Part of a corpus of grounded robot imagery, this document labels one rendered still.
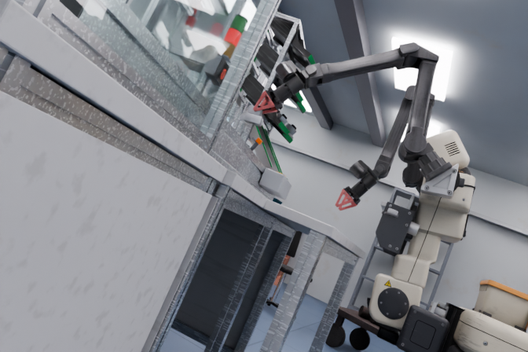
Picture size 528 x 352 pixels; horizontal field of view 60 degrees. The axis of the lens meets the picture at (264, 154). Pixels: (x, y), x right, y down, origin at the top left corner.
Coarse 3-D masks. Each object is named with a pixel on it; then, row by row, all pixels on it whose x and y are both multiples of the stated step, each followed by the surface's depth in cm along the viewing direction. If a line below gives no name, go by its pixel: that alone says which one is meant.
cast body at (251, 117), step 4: (252, 108) 171; (248, 112) 171; (252, 112) 171; (256, 112) 171; (260, 112) 171; (240, 116) 173; (244, 116) 171; (248, 116) 171; (252, 116) 171; (256, 116) 171; (260, 116) 170; (244, 120) 172; (248, 120) 171; (252, 120) 170; (256, 120) 170; (260, 120) 170; (256, 124) 172; (260, 124) 171
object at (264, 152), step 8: (256, 128) 196; (256, 136) 195; (264, 136) 207; (264, 144) 206; (256, 152) 192; (264, 152) 191; (272, 152) 204; (264, 160) 190; (272, 160) 203; (272, 168) 202
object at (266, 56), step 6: (264, 42) 206; (264, 48) 205; (270, 48) 204; (258, 54) 205; (264, 54) 204; (270, 54) 203; (276, 54) 202; (258, 60) 211; (264, 60) 203; (270, 60) 202; (276, 60) 201; (264, 66) 210; (270, 66) 202; (270, 72) 209; (282, 84) 206; (294, 96) 204; (300, 96) 202; (300, 102) 206
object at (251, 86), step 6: (246, 78) 204; (252, 78) 203; (246, 84) 203; (252, 84) 202; (258, 84) 201; (246, 90) 202; (252, 90) 201; (258, 90) 200; (252, 96) 200; (258, 96) 199; (270, 108) 210; (270, 114) 195; (276, 114) 208; (276, 120) 193; (282, 126) 196; (288, 132) 203
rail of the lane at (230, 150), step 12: (228, 132) 102; (216, 144) 98; (228, 144) 106; (240, 144) 115; (216, 156) 103; (228, 156) 109; (240, 156) 119; (252, 156) 129; (228, 168) 112; (240, 168) 123; (252, 168) 134; (264, 168) 148; (252, 180) 140; (264, 192) 162
